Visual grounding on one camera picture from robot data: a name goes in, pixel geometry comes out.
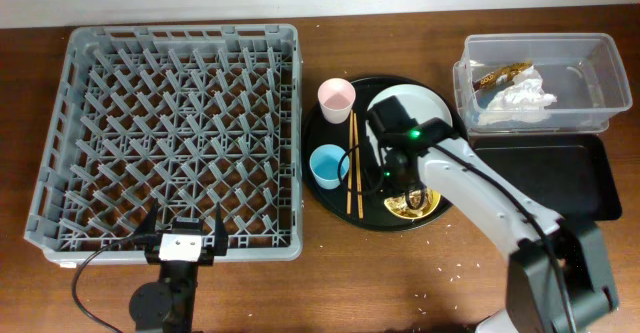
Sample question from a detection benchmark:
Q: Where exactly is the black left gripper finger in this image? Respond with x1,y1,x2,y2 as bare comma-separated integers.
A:
133,199,159,245
213,203,229,256

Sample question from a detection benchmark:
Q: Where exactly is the yellow bowl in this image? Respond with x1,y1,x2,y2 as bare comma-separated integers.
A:
383,188,441,220

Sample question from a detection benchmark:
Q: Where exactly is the blue plastic cup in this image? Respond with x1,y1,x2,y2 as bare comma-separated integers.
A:
309,144,350,190

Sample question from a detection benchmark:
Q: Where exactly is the pink plastic cup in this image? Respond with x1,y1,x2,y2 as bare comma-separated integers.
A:
317,78,356,124

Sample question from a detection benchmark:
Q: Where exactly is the white paper napkin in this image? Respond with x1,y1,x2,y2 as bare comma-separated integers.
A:
478,66,557,126

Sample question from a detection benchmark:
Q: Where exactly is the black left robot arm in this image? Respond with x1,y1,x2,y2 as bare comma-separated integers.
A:
129,203,229,332

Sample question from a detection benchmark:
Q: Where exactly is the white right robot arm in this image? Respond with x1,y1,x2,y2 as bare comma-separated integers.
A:
376,118,619,332

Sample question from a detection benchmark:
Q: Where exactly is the grey dishwasher rack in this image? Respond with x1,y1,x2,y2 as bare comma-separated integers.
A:
24,24,304,267

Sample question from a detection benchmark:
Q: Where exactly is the clear plastic waste bin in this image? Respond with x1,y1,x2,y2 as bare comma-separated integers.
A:
453,33,633,136

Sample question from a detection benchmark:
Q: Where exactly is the round black tray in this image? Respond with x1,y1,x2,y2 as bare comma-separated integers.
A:
302,76,452,231

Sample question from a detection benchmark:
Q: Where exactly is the wooden chopstick right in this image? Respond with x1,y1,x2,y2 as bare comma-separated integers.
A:
352,111,364,220

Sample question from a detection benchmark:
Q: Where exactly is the wooden chopstick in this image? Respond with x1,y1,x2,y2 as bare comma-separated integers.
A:
346,110,354,215
352,111,364,220

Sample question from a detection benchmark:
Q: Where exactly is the wooden chopstick left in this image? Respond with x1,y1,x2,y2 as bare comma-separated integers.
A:
346,110,354,215

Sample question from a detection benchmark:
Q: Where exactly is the white round plate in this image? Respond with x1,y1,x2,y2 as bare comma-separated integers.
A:
366,84,453,165

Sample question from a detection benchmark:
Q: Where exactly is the gold snack wrapper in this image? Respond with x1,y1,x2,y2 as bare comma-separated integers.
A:
472,61,532,91

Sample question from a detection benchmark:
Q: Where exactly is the black rectangular tray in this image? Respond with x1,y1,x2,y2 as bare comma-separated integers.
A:
472,134,622,221

